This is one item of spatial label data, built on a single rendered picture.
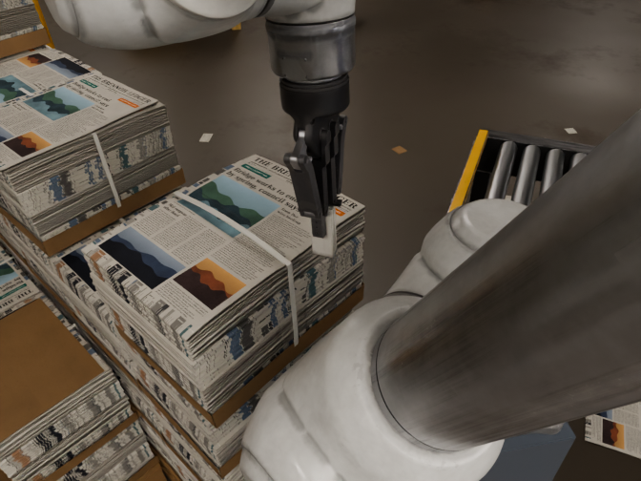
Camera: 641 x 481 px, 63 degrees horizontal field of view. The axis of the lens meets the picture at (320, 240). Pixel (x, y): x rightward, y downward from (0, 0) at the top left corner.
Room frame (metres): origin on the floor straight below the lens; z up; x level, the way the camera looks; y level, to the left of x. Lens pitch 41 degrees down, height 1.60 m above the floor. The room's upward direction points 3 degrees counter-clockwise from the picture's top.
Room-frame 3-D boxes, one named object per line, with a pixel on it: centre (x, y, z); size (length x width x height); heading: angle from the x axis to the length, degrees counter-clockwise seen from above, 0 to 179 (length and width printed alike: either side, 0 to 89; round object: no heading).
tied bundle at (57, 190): (1.11, 0.58, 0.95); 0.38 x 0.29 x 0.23; 136
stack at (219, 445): (1.01, 0.48, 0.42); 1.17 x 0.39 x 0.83; 45
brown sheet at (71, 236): (1.11, 0.58, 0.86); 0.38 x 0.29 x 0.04; 136
